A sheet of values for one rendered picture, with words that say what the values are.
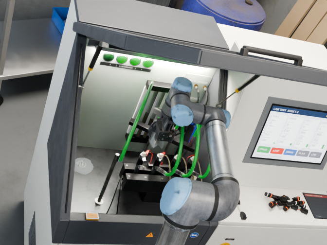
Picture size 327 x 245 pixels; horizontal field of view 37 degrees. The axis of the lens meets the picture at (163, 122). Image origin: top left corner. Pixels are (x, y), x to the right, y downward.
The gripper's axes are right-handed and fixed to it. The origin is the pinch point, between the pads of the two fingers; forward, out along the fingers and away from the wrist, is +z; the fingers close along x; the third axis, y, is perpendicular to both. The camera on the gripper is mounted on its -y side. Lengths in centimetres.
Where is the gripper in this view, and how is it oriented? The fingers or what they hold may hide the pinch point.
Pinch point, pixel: (153, 144)
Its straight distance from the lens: 205.9
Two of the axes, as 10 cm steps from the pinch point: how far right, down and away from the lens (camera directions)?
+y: 2.0, 6.8, -7.0
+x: 9.2, 1.1, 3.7
